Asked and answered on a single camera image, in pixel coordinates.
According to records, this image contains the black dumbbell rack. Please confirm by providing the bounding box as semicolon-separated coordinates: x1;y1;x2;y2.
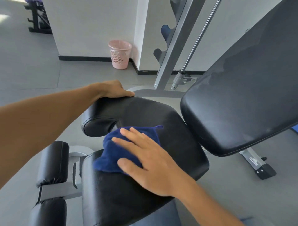
24;0;53;35

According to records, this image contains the person's left hand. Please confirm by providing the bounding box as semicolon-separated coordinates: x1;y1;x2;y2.
93;80;135;99

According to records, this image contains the grey steel power rack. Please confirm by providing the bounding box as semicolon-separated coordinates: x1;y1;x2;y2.
127;0;222;98

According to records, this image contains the person's left forearm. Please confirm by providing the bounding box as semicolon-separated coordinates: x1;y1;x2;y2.
0;84;105;189

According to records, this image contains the black weight bench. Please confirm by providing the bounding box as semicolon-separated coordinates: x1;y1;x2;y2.
29;0;298;226

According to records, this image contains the chrome guide rod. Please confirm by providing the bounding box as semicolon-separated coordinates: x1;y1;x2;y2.
171;0;222;91

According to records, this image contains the pink plastic waste basket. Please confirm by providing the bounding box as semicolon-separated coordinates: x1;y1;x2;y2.
108;40;133;70

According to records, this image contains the blue microfibre cloth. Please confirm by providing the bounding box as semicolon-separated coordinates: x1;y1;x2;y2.
93;125;163;175

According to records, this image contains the person's right hand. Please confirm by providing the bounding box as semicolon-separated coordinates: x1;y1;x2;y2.
111;127;198;198

